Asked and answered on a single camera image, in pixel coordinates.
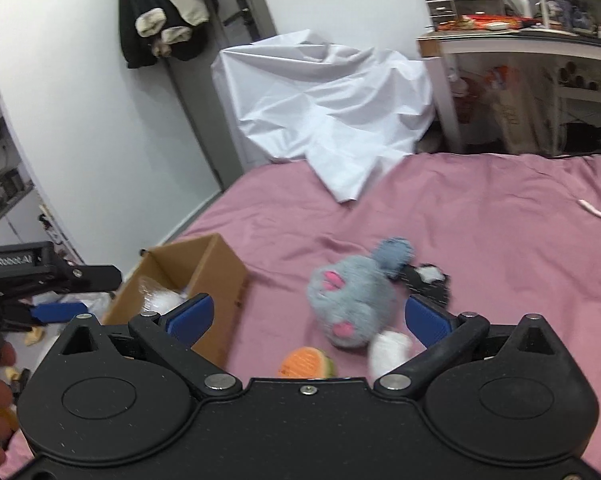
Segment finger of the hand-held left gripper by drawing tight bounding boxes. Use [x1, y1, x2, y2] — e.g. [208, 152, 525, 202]
[55, 264, 124, 294]
[29, 302, 86, 324]

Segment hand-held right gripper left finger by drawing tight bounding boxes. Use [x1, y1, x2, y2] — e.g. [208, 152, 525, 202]
[59, 294, 244, 402]

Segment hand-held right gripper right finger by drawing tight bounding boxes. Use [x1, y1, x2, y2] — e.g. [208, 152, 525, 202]
[374, 294, 557, 402]

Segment plastic white plush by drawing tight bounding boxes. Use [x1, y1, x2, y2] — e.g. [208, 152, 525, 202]
[139, 280, 197, 314]

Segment black and white plush toy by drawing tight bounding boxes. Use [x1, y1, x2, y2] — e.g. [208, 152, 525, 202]
[401, 261, 454, 312]

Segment brown cardboard box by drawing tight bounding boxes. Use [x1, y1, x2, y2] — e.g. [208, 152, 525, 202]
[102, 234, 251, 368]

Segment white plush ball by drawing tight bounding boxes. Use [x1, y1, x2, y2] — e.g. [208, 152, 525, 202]
[367, 330, 414, 379]

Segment grey plush mouse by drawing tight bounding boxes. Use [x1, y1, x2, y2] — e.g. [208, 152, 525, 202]
[307, 237, 415, 350]

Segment orange plush melon slice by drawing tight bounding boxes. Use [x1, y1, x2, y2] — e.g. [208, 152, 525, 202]
[278, 347, 337, 380]

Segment pink bed sheet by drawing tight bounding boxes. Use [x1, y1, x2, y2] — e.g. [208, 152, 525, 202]
[0, 152, 601, 480]

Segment beige tote bag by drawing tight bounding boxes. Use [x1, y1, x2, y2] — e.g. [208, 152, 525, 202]
[489, 66, 542, 154]

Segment white cover sheet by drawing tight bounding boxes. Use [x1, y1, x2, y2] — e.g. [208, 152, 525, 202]
[211, 30, 436, 204]

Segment grey door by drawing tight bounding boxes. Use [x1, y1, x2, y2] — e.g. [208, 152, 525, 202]
[165, 0, 277, 196]

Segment black and cream hanging jacket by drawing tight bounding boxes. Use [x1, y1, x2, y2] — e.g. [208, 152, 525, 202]
[119, 0, 219, 69]

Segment white desk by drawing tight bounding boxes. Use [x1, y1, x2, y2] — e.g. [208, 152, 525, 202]
[417, 29, 601, 157]

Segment red snack packet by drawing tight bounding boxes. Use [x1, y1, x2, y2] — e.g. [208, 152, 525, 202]
[437, 14, 528, 32]

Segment cluttered wall shelf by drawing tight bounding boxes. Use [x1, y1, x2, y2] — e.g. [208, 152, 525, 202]
[0, 119, 37, 241]

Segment white charging cable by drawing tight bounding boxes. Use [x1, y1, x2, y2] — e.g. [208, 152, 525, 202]
[577, 199, 601, 227]

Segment black door handle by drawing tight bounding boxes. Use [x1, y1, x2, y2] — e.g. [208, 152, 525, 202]
[223, 0, 254, 27]

